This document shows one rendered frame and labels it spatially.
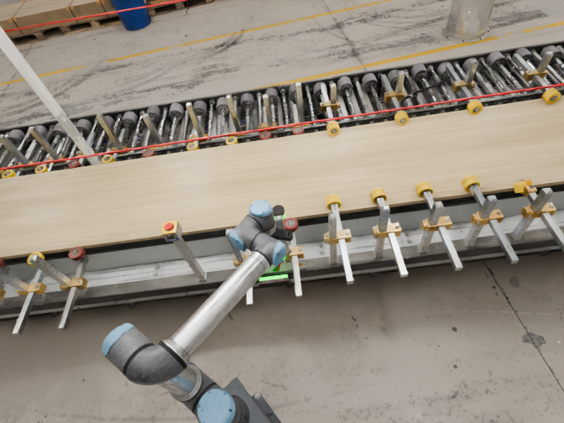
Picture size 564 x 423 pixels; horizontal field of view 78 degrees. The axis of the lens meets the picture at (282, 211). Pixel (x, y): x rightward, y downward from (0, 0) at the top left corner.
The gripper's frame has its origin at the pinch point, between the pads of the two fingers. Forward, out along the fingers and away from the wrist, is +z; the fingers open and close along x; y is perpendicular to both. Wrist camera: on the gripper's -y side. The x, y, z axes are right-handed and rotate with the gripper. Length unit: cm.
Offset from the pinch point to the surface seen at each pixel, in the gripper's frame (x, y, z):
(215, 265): -20, 43, 39
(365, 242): -23, -50, 39
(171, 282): -8, 67, 31
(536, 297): 1, -166, 101
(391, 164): -57, -72, 11
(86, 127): -155, 152, 18
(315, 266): -6.0, -17.6, 31.0
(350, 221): -28, -42, 22
